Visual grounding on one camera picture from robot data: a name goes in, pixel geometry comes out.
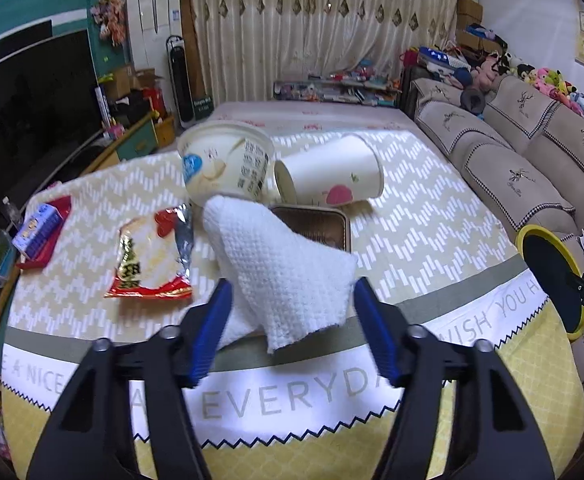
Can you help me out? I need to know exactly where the white standing air conditioner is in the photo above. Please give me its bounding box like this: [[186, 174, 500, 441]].
[[126, 0, 182, 113]]

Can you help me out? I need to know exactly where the beige sectional sofa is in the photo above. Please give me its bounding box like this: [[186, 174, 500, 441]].
[[407, 76, 584, 270]]

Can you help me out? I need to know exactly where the pile of plush toys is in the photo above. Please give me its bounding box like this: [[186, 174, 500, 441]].
[[398, 22, 584, 118]]

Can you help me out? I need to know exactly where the low shelf with toys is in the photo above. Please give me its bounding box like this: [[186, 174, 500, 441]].
[[272, 58, 400, 108]]

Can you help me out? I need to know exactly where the artificial flower decoration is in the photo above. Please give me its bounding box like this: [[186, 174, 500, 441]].
[[90, 0, 126, 47]]

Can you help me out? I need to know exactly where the large black television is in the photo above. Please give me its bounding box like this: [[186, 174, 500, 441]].
[[0, 30, 101, 229]]

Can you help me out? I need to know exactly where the clear water bottle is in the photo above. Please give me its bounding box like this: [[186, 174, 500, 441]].
[[1, 196, 23, 230]]

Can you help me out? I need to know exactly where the floral white mattress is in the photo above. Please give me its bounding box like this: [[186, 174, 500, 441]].
[[208, 101, 418, 136]]

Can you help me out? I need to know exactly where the white yogurt tub blue label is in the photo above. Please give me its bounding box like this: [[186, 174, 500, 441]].
[[177, 120, 275, 207]]

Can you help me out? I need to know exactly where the yellow rimmed black trash bin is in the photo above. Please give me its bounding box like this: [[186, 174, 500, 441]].
[[515, 224, 584, 341]]

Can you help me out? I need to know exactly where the black tower fan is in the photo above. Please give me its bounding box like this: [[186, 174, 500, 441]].
[[166, 35, 195, 129]]

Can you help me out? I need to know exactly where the red tray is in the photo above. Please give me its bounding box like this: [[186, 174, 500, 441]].
[[12, 195, 72, 270]]

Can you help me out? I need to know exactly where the cream patterned curtain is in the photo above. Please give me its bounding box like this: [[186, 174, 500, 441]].
[[191, 0, 456, 104]]

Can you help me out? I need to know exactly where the brown plastic tray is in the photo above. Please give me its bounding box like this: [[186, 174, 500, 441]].
[[269, 204, 351, 252]]

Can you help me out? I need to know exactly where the white paper towel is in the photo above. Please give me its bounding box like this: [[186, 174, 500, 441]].
[[203, 196, 357, 354]]

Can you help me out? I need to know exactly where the white paper cup pink heart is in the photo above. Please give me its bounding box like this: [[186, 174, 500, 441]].
[[273, 134, 384, 207]]

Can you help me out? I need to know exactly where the blue card box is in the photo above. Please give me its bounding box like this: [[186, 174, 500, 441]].
[[12, 204, 62, 259]]

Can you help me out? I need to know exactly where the red snack bag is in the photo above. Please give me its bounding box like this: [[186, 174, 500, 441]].
[[104, 203, 194, 300]]

